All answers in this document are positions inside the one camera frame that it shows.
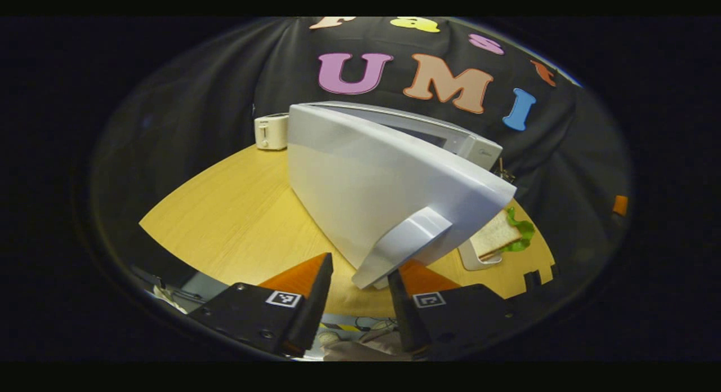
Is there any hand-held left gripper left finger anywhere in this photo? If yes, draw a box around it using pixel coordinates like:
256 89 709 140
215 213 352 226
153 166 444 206
188 252 334 359

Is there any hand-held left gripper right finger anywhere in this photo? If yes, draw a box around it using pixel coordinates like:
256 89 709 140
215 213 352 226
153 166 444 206
388 260 533 360

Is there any lettuce sandwich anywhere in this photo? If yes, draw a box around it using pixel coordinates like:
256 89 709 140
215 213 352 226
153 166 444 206
470 207 536 261

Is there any white microwave oven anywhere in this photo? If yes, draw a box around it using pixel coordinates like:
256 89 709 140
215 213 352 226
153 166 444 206
287 101 517 289

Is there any person's leg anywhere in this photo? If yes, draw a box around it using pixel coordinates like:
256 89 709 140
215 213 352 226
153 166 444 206
322 331 415 362

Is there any white plastic tray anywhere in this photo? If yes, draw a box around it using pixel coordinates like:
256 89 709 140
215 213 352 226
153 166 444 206
457 240 503 271

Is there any white toaster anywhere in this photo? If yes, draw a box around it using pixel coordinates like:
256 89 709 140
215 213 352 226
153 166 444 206
254 113 290 151

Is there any black backdrop cloth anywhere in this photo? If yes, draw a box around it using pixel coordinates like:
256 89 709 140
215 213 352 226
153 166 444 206
90 17 634 302

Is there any tangle of floor cables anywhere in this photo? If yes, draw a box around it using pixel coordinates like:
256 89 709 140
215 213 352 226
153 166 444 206
318 318 398 333

